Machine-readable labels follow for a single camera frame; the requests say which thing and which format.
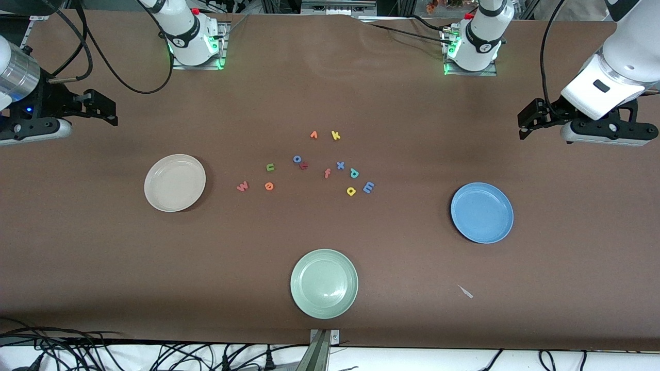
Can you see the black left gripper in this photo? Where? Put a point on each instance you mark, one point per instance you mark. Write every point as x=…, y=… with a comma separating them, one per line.
x=550, y=112

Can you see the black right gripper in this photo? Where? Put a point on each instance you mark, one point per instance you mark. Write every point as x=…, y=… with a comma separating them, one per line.
x=53, y=99

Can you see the pink foam letter w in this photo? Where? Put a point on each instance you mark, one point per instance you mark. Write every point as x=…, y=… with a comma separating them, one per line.
x=242, y=186

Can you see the blue foam letter m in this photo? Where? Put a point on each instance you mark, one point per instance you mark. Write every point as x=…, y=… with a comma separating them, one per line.
x=368, y=187

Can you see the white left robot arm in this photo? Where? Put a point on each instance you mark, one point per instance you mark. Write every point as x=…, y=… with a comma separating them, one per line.
x=482, y=41

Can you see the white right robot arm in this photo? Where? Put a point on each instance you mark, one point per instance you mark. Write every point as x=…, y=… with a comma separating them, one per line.
x=185, y=36

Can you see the beige brown plate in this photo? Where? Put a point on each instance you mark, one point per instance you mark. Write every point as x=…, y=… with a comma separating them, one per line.
x=174, y=183

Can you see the blue plate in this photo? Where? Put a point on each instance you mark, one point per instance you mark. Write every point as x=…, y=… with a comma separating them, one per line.
x=482, y=212

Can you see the small orange background object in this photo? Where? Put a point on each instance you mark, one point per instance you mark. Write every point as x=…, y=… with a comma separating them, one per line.
x=432, y=6

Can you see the brown table cover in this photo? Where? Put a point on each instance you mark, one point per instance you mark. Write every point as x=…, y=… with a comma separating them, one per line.
x=103, y=257

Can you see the small white paper scrap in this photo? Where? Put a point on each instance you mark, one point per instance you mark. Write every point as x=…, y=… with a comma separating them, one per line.
x=466, y=292

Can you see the grey metal box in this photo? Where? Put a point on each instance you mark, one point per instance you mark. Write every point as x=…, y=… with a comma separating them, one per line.
x=337, y=7

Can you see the pale green plate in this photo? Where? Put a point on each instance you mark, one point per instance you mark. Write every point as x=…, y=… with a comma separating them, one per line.
x=324, y=283

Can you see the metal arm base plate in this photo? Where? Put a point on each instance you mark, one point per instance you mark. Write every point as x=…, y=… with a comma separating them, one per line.
x=198, y=67
x=472, y=73

